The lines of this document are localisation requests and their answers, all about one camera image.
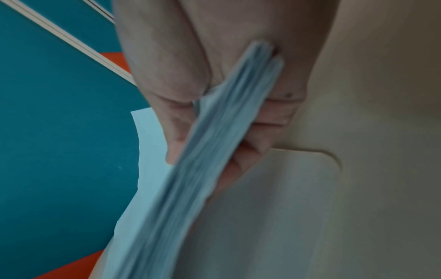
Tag person's right hand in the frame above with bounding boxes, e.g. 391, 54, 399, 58
113, 0, 342, 193

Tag stack of white paper sheets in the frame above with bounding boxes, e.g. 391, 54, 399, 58
95, 40, 285, 279

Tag white edge strip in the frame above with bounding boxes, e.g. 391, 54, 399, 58
6, 0, 139, 85

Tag beige manila folder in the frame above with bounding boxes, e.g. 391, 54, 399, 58
172, 0, 441, 279

